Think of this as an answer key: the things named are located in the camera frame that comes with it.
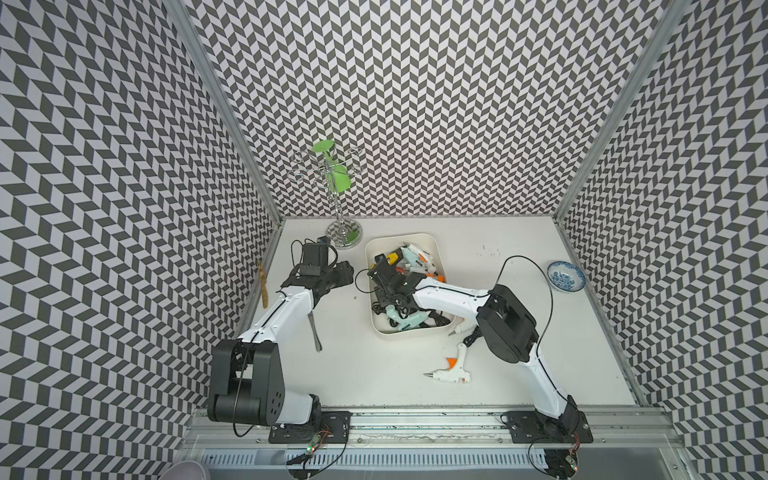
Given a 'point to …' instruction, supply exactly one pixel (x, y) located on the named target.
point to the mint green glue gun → (409, 257)
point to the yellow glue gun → (393, 257)
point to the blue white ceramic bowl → (565, 277)
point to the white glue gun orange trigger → (425, 259)
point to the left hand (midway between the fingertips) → (346, 272)
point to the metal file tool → (316, 337)
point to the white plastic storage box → (378, 244)
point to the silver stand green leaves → (331, 169)
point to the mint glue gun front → (406, 322)
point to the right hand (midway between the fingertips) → (389, 289)
